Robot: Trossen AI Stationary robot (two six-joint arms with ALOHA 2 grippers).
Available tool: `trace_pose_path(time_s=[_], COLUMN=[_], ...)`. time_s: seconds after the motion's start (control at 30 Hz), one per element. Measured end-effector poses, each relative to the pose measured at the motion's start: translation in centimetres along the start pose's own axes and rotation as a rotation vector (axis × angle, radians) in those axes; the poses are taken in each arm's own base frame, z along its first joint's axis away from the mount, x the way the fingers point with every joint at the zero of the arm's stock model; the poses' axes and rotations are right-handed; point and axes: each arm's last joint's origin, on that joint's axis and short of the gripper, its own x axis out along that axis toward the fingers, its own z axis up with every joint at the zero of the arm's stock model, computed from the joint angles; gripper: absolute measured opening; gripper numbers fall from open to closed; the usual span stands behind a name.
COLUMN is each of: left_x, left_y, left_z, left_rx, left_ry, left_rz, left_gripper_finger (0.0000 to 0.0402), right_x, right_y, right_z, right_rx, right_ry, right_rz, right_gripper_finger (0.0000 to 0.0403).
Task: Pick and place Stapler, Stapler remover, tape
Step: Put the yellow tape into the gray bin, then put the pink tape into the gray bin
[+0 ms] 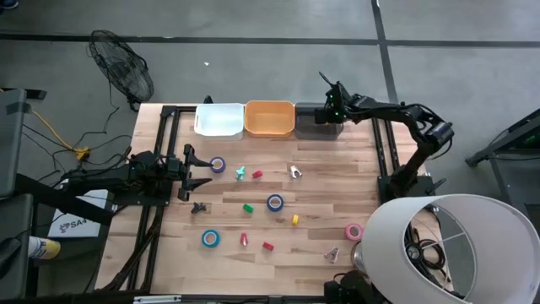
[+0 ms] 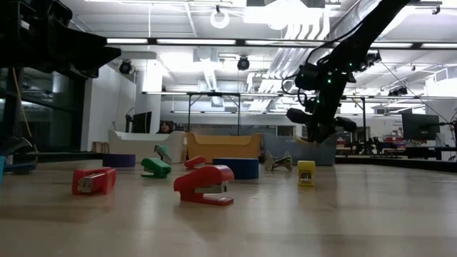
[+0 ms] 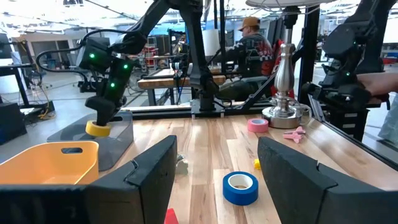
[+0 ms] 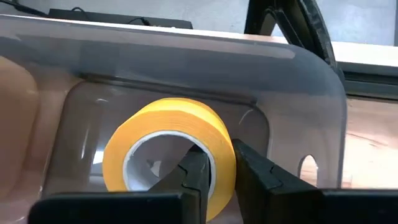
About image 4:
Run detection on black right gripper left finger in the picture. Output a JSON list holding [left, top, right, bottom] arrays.
[[27, 144, 211, 224]]

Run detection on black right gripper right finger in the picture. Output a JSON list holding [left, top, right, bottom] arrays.
[[231, 138, 398, 224]]

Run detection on yellow tape roll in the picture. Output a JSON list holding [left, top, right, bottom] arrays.
[[101, 97, 237, 222]]

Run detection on grey translucent plastic bin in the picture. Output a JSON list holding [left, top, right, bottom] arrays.
[[0, 14, 348, 224]]

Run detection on black aluminium table frame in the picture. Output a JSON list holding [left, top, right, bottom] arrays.
[[244, 0, 398, 100]]

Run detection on black cable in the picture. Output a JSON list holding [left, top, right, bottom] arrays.
[[0, 0, 49, 17]]

